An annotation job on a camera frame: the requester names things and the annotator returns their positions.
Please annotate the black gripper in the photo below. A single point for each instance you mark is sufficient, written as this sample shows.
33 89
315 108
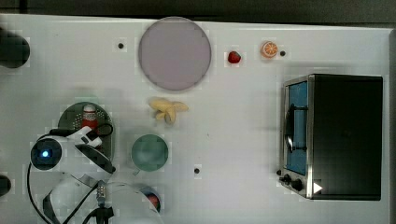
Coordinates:
86 136

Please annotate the red ketchup bottle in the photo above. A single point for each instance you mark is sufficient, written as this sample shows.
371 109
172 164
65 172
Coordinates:
89 118

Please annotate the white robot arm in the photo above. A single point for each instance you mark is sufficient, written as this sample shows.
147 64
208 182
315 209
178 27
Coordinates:
86 194

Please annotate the green oval strainer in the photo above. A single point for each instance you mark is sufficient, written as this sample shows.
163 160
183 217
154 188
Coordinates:
71 119

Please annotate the green mug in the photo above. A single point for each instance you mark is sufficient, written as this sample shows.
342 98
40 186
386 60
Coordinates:
149 153

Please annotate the peeled banana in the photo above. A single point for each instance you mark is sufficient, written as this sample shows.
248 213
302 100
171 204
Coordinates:
167 110

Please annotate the red fruit in cup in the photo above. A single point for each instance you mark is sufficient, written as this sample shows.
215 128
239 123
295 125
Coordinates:
155 201

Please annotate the dark grey cup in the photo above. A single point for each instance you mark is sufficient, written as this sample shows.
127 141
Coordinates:
5 185

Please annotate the black pot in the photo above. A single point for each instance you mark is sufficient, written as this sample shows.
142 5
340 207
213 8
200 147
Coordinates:
14 50

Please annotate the round grey plate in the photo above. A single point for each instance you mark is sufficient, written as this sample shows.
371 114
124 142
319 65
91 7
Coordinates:
174 53

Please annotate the red strawberry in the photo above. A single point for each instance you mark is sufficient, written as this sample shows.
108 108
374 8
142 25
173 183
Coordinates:
234 57

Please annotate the orange slice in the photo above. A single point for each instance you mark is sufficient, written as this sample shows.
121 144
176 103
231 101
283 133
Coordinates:
269 49

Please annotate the silver black toaster oven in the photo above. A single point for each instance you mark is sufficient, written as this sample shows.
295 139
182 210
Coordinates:
332 135

